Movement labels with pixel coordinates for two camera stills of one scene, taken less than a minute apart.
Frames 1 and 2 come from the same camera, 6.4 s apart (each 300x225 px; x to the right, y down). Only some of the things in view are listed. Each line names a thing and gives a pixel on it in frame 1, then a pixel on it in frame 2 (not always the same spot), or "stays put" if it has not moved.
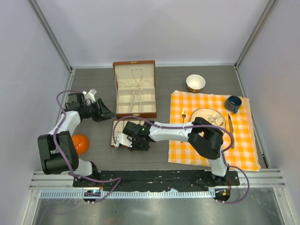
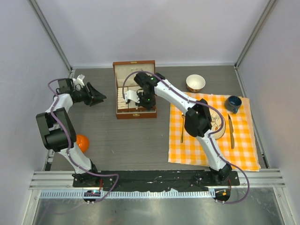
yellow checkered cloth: x=240 y=148 stays put
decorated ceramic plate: x=212 y=116 stays put
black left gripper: x=102 y=114 -> x=97 y=97
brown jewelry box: x=135 y=89 stays put
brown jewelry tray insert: x=120 y=125 -> x=130 y=84
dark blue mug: x=232 y=103 stays put
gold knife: x=231 y=127 stays put
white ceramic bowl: x=195 y=82 stays put
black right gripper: x=146 y=147 -> x=148 y=106
